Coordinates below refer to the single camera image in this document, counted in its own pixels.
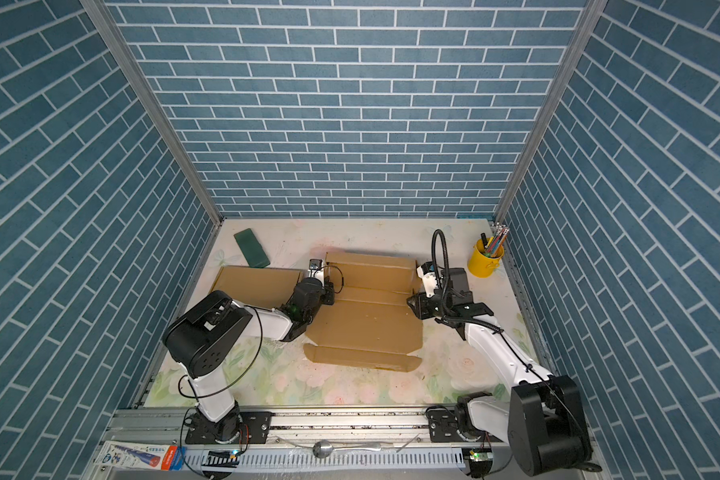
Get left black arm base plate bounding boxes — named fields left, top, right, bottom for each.
left=183, top=411, right=273, bottom=446

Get pens in cup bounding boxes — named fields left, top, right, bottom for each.
left=480, top=225, right=509, bottom=258

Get white slotted cable duct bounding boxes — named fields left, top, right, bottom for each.
left=184, top=448, right=466, bottom=473

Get metal spoon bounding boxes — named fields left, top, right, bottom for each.
left=275, top=439, right=421, bottom=460

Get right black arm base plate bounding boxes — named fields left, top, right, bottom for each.
left=424, top=403, right=509, bottom=444

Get yellow pen cup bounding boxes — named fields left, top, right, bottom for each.
left=467, top=240, right=504, bottom=278

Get green rectangular sponge block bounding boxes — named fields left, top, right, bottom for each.
left=234, top=228, right=270, bottom=268

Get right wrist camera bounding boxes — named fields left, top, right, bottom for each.
left=416, top=261, right=439, bottom=298

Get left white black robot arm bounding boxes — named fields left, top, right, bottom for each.
left=163, top=275, right=335, bottom=444

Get white blue product package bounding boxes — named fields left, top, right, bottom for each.
left=94, top=441, right=186, bottom=471

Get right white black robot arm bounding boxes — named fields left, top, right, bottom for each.
left=407, top=262, right=600, bottom=476

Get cardboard box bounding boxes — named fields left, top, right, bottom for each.
left=211, top=266, right=303, bottom=309
left=303, top=252, right=423, bottom=372

